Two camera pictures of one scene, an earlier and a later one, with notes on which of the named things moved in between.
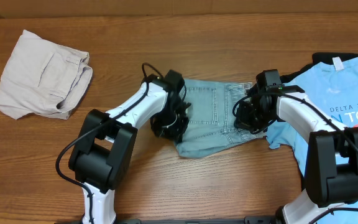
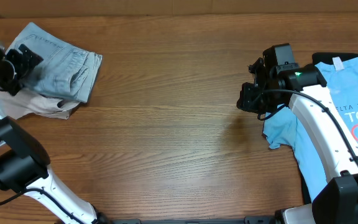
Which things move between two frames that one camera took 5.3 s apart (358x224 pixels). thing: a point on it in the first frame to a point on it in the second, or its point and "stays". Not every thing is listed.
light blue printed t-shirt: [345, 90] stays
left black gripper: [173, 126] to [20, 59]
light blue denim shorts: [211, 127] to [63, 68]
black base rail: [250, 219] stays
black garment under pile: [317, 58] stays
